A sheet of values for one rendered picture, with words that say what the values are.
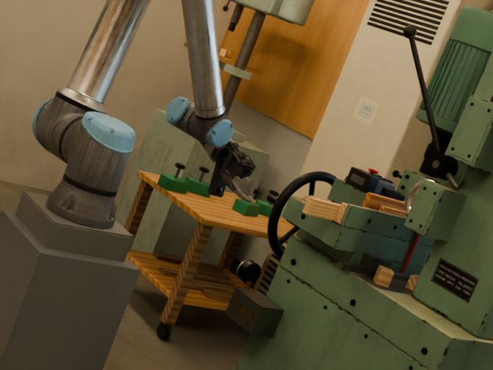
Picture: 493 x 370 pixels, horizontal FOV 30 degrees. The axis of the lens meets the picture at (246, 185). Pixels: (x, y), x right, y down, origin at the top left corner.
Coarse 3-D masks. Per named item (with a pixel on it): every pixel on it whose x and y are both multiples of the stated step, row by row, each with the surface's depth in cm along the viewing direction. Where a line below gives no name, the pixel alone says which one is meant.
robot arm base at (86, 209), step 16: (64, 176) 245; (64, 192) 242; (80, 192) 241; (96, 192) 241; (112, 192) 245; (48, 208) 243; (64, 208) 240; (80, 208) 240; (96, 208) 242; (112, 208) 247; (80, 224) 240; (96, 224) 242; (112, 224) 248
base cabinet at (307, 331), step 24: (288, 288) 238; (312, 288) 232; (288, 312) 237; (312, 312) 230; (336, 312) 224; (264, 336) 241; (288, 336) 235; (312, 336) 229; (336, 336) 223; (360, 336) 218; (240, 360) 247; (264, 360) 240; (288, 360) 233; (312, 360) 227; (336, 360) 222; (360, 360) 216; (384, 360) 211; (408, 360) 206
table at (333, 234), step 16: (288, 208) 236; (304, 224) 230; (320, 224) 226; (336, 224) 222; (320, 240) 226; (336, 240) 221; (352, 240) 224; (368, 240) 228; (384, 240) 231; (400, 240) 235; (384, 256) 234; (400, 256) 237; (416, 256) 241
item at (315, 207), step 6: (312, 198) 217; (306, 204) 218; (312, 204) 217; (318, 204) 218; (324, 204) 219; (330, 204) 220; (336, 204) 222; (306, 210) 218; (312, 210) 217; (318, 210) 219; (324, 210) 220; (330, 210) 221; (336, 210) 222; (318, 216) 219; (324, 216) 221; (330, 216) 222
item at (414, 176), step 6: (408, 168) 241; (408, 174) 240; (414, 174) 238; (420, 174) 238; (402, 180) 241; (408, 180) 239; (414, 180) 238; (420, 180) 236; (402, 186) 240; (408, 186) 239; (402, 192) 240
